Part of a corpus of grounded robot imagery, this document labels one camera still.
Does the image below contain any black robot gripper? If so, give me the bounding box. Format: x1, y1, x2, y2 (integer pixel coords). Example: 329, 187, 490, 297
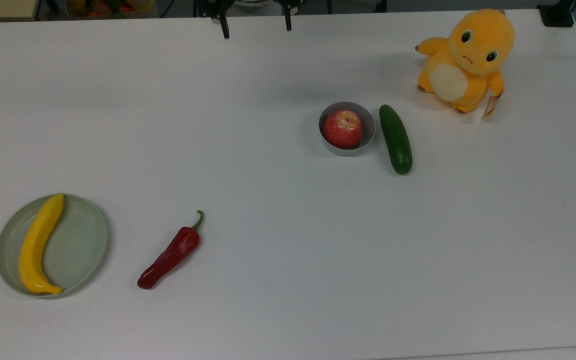
193, 0, 334, 40

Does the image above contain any red chili pepper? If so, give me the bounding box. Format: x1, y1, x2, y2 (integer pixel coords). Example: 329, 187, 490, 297
137, 210, 205, 290

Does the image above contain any pale green plastic plate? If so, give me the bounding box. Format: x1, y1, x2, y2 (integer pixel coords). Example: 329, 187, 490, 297
0, 193, 108, 299

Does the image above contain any red apple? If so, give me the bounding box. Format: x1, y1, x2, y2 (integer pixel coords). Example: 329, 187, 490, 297
323, 110, 364, 150

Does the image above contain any clear bin with vegetables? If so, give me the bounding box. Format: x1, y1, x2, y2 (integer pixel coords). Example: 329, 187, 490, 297
65, 0, 155, 20

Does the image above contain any small grey round bowl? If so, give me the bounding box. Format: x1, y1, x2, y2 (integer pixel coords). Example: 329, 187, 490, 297
318, 101, 376, 157

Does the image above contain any green cucumber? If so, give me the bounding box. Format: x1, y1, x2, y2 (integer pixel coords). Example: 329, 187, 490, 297
379, 104, 413, 176

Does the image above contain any orange plush toy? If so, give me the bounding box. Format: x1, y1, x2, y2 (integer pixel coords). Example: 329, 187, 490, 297
414, 8, 516, 121

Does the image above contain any wooden side table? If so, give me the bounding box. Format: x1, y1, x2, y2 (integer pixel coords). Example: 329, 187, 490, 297
0, 0, 40, 23

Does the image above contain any yellow banana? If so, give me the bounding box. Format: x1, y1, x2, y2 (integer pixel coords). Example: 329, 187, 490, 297
18, 193, 65, 295

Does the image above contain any black clamp mount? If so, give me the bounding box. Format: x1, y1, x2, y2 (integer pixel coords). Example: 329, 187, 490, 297
537, 0, 576, 28

